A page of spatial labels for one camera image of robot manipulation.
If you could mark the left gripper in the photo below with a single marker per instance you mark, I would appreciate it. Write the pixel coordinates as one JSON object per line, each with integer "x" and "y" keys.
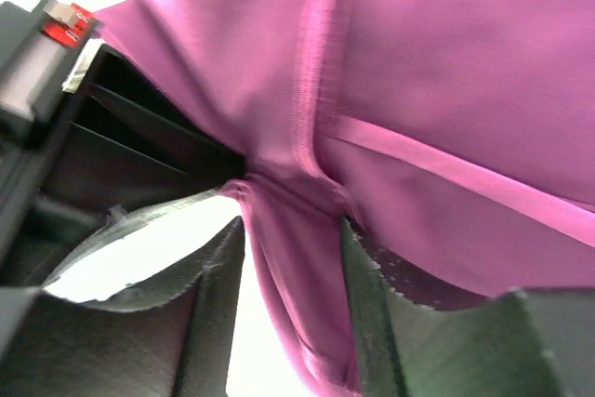
{"x": 81, "y": 126}

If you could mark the purple cloth napkin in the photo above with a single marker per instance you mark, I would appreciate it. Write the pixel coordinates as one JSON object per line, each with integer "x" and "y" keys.
{"x": 458, "y": 133}

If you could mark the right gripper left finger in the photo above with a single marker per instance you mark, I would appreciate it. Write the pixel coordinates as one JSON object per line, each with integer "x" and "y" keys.
{"x": 145, "y": 307}

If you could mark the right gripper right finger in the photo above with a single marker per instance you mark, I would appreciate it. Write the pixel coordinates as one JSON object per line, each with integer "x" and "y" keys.
{"x": 528, "y": 342}

